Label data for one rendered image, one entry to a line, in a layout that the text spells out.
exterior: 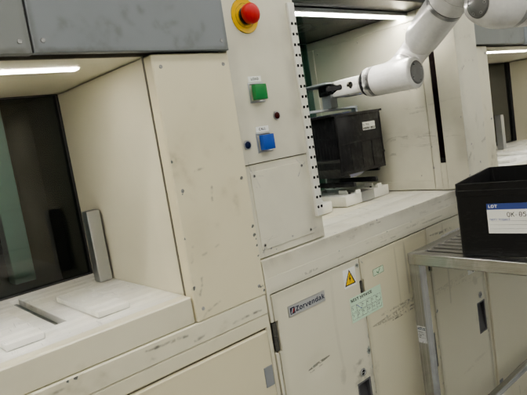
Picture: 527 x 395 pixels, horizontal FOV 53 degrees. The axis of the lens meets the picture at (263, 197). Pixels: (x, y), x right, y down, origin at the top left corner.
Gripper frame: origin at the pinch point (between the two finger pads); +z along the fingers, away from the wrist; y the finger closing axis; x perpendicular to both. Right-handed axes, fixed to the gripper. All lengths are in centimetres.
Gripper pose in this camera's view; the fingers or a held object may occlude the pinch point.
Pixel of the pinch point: (328, 91)
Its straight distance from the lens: 167.7
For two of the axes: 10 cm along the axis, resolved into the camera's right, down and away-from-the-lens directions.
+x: -1.5, -9.8, -1.2
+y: 7.5, -1.9, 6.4
